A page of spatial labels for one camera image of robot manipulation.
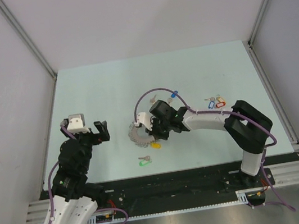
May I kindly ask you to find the round metal keyring disc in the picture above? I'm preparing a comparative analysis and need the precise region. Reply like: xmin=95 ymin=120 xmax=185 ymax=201
xmin=128 ymin=124 xmax=156 ymax=148

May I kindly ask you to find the key with red tag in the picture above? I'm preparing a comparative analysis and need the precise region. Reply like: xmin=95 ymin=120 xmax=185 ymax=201
xmin=215 ymin=95 xmax=226 ymax=108

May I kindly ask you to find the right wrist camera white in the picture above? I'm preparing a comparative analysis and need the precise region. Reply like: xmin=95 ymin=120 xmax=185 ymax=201
xmin=134 ymin=112 xmax=153 ymax=131

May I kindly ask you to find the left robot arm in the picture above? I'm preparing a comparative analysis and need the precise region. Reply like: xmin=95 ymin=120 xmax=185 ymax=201
xmin=44 ymin=121 xmax=110 ymax=224

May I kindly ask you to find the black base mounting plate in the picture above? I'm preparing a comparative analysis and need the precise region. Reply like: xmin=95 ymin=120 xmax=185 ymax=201
xmin=38 ymin=150 xmax=299 ymax=223

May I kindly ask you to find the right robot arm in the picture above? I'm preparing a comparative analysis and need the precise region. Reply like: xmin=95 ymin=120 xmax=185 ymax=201
xmin=137 ymin=100 xmax=273 ymax=188

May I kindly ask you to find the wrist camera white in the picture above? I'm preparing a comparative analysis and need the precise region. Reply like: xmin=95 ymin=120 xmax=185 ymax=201
xmin=64 ymin=113 xmax=90 ymax=134
xmin=134 ymin=112 xmax=153 ymax=131

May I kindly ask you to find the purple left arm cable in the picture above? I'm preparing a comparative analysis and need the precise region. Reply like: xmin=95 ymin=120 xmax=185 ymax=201
xmin=14 ymin=112 xmax=131 ymax=224

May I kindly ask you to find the key with green tag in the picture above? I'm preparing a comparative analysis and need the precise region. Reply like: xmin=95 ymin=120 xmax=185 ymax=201
xmin=138 ymin=156 xmax=152 ymax=167

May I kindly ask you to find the slotted cable duct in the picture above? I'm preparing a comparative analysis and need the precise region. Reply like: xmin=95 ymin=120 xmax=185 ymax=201
xmin=87 ymin=190 xmax=254 ymax=224

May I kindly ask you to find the key with blue tag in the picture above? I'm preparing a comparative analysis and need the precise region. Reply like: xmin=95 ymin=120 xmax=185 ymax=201
xmin=167 ymin=91 xmax=178 ymax=104
xmin=205 ymin=97 xmax=216 ymax=109

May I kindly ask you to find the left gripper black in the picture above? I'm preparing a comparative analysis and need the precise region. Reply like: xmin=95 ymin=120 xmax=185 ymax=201
xmin=61 ymin=119 xmax=114 ymax=173

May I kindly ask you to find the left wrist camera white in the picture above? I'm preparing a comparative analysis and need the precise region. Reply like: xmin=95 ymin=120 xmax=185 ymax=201
xmin=64 ymin=113 xmax=90 ymax=134

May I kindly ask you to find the left aluminium frame post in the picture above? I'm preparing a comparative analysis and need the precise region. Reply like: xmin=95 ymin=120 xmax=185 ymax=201
xmin=0 ymin=0 xmax=58 ymax=86

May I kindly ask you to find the key with yellow tag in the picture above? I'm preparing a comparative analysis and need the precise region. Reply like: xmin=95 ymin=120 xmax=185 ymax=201
xmin=150 ymin=95 xmax=157 ymax=103
xmin=150 ymin=142 xmax=162 ymax=149

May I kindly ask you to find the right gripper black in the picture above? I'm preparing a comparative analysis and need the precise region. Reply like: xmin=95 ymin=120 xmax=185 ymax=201
xmin=144 ymin=115 xmax=173 ymax=143

